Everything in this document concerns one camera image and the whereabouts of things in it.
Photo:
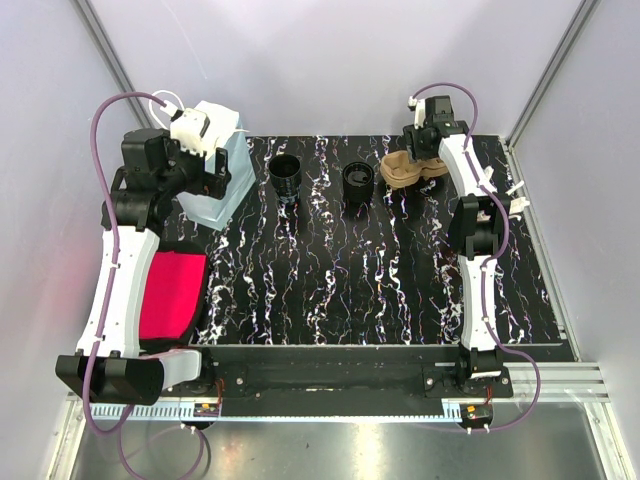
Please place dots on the aluminium frame post left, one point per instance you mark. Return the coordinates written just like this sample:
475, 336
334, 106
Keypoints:
100, 38

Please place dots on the aluminium frame post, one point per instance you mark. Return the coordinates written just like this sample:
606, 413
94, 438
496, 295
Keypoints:
577, 24
100, 38

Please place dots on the light blue paper bag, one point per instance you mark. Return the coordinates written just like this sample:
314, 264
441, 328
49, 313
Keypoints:
214, 134

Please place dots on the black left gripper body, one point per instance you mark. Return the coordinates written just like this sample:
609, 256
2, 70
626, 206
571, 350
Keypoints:
187, 170

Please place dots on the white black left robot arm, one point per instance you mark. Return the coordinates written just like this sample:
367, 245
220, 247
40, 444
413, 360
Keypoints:
108, 365

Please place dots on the aluminium frame post right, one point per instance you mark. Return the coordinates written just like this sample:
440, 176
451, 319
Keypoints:
577, 24

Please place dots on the pink cloth on black pad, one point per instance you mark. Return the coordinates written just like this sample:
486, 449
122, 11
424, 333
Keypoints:
174, 296

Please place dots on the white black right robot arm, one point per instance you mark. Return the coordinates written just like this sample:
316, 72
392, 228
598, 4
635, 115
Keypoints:
476, 234

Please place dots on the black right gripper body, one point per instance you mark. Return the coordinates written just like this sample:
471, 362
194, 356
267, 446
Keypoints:
415, 141

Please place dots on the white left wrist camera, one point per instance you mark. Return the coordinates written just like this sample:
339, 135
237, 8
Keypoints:
189, 127

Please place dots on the black coffee cup with lid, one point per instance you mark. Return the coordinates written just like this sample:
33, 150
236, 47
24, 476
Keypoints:
358, 182

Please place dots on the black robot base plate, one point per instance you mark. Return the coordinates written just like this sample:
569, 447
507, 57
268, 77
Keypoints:
391, 382

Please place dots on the brown cardboard cup carrier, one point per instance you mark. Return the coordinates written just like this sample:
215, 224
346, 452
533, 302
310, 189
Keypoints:
398, 172

